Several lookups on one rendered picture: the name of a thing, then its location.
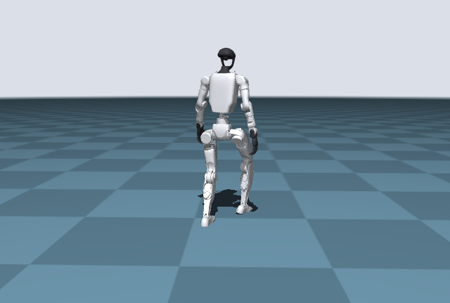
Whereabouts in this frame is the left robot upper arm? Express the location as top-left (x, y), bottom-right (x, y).
top-left (196, 75), bottom-right (210, 108)

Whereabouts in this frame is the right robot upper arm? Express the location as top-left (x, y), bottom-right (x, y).
top-left (236, 75), bottom-right (250, 111)

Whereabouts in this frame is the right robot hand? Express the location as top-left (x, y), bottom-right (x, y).
top-left (249, 129), bottom-right (258, 155)

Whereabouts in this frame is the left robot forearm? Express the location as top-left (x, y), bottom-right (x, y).
top-left (195, 105), bottom-right (205, 128)

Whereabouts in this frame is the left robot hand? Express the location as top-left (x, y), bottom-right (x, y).
top-left (196, 123), bottom-right (205, 143)

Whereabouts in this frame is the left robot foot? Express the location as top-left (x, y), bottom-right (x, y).
top-left (200, 215), bottom-right (215, 227)

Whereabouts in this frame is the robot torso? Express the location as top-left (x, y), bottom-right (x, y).
top-left (209, 70), bottom-right (239, 141)

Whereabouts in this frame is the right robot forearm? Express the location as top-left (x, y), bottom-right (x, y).
top-left (244, 101), bottom-right (257, 134)

